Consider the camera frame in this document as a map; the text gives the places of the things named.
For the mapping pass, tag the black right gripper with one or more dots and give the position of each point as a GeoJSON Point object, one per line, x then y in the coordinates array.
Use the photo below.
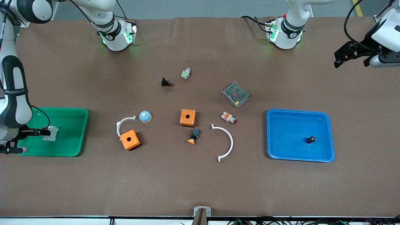
{"type": "Point", "coordinates": [24, 132]}

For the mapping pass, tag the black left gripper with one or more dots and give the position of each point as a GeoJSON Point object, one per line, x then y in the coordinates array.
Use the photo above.
{"type": "Point", "coordinates": [363, 50]}

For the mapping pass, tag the white red circuit breaker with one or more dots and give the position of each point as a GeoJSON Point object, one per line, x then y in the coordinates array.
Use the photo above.
{"type": "Point", "coordinates": [53, 134]}

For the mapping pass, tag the black cylindrical capacitor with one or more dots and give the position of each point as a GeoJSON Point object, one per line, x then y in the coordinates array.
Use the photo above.
{"type": "Point", "coordinates": [311, 139]}

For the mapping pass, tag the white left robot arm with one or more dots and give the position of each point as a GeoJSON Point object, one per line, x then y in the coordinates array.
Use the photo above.
{"type": "Point", "coordinates": [286, 37]}

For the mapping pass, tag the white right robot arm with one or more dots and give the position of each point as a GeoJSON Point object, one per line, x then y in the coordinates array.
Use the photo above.
{"type": "Point", "coordinates": [15, 103]}

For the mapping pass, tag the green plastic tray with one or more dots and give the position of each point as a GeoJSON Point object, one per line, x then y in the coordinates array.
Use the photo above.
{"type": "Point", "coordinates": [68, 137]}

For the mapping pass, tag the orange box with hole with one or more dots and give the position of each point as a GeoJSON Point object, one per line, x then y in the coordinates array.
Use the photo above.
{"type": "Point", "coordinates": [133, 143]}
{"type": "Point", "coordinates": [191, 120]}

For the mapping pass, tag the blue plastic tray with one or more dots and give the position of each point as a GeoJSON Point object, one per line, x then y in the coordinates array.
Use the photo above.
{"type": "Point", "coordinates": [290, 131]}

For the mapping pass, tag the blue dome button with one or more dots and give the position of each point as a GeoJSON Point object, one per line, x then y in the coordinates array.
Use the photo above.
{"type": "Point", "coordinates": [145, 116]}

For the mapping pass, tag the metal mesh power supply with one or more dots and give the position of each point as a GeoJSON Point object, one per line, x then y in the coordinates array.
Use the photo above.
{"type": "Point", "coordinates": [235, 94]}

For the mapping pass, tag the white orange red push button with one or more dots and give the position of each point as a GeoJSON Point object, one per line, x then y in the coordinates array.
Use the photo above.
{"type": "Point", "coordinates": [227, 117]}

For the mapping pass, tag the blue black orange push button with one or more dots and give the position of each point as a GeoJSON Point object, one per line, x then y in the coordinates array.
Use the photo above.
{"type": "Point", "coordinates": [194, 135]}

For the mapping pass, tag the white green push button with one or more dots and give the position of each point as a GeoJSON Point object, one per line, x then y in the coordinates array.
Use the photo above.
{"type": "Point", "coordinates": [186, 73]}

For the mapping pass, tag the brown table mat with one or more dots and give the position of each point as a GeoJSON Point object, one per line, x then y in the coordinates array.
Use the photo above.
{"type": "Point", "coordinates": [200, 181]}

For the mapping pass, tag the small aluminium corner bracket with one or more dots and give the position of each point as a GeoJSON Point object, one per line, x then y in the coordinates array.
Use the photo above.
{"type": "Point", "coordinates": [378, 18]}

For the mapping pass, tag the small white arc bracket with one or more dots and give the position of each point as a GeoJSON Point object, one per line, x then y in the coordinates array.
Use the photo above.
{"type": "Point", "coordinates": [118, 126]}

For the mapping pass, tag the white table edge rail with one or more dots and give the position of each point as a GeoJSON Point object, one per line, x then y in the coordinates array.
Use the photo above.
{"type": "Point", "coordinates": [62, 221]}

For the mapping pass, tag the black switch with red tip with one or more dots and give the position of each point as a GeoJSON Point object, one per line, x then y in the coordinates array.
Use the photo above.
{"type": "Point", "coordinates": [165, 82]}

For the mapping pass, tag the large white arc bracket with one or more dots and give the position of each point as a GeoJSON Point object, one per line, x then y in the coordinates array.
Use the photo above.
{"type": "Point", "coordinates": [231, 140]}

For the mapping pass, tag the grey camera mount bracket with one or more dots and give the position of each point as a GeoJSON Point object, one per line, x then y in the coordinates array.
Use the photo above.
{"type": "Point", "coordinates": [202, 214]}

